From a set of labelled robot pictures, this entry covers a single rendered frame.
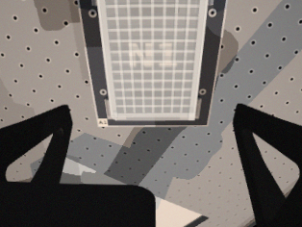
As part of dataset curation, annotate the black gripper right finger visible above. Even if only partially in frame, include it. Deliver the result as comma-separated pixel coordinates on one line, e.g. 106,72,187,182
233,104,302,227

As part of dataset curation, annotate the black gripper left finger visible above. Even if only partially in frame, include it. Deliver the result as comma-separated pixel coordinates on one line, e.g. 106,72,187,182
0,105,73,183

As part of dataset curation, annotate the black plate nest marked n1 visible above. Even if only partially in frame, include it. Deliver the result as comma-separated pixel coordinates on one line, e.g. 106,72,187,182
77,0,228,127

